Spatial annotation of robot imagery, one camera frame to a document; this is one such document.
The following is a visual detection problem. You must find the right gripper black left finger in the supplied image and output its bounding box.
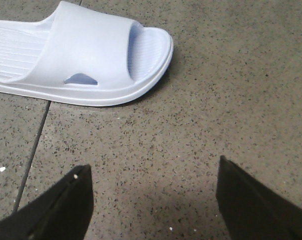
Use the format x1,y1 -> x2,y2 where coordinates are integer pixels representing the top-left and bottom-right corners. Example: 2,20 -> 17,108
0,165 -> 94,240

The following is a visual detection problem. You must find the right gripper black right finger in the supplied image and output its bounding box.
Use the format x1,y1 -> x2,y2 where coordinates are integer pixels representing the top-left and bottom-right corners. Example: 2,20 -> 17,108
216,155 -> 302,240

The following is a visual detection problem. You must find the light blue slipper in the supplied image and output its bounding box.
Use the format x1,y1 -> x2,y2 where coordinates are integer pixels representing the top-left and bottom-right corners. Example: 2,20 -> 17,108
0,1 -> 174,107

